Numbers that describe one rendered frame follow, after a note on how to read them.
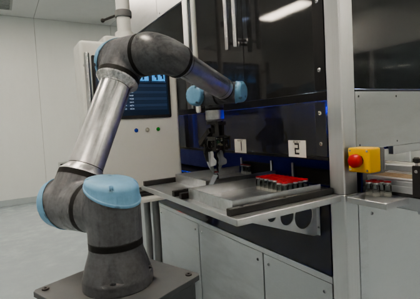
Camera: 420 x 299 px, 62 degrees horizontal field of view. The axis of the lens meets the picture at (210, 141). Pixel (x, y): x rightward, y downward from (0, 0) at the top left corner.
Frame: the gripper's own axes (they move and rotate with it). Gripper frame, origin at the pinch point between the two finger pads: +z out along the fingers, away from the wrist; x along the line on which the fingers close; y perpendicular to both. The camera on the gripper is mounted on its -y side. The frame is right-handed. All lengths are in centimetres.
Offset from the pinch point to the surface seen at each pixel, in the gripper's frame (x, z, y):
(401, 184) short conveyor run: 26, 2, 63
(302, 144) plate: 14.9, -10.3, 34.5
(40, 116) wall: -16, -43, -505
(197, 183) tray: -10.9, 3.7, 4.7
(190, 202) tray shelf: -24.8, 5.5, 24.5
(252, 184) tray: 3.9, 4.4, 19.4
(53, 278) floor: -47, 94, -169
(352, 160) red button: 11, -6, 57
